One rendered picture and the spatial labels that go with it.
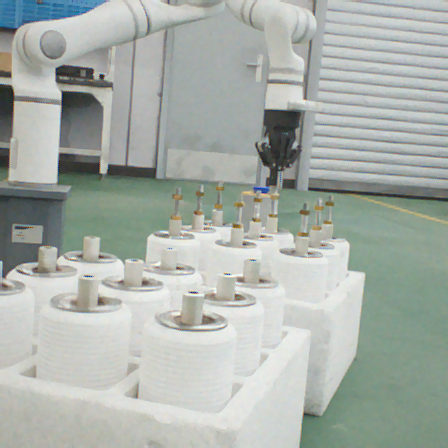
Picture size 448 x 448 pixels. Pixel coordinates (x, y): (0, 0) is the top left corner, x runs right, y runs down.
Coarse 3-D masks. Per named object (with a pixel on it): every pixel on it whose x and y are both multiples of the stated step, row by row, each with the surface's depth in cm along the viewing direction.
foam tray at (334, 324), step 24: (336, 288) 139; (360, 288) 147; (288, 312) 117; (312, 312) 116; (336, 312) 119; (360, 312) 152; (312, 336) 116; (336, 336) 122; (312, 360) 117; (336, 360) 126; (312, 384) 117; (336, 384) 130; (312, 408) 118
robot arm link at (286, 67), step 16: (272, 16) 140; (288, 16) 139; (272, 32) 141; (288, 32) 140; (272, 48) 143; (288, 48) 141; (272, 64) 143; (288, 64) 142; (272, 80) 143; (288, 80) 142
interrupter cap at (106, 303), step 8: (56, 296) 77; (64, 296) 78; (72, 296) 78; (104, 296) 79; (112, 296) 79; (56, 304) 74; (64, 304) 75; (72, 304) 76; (104, 304) 76; (112, 304) 76; (120, 304) 76; (80, 312) 73; (88, 312) 73; (96, 312) 73; (104, 312) 74
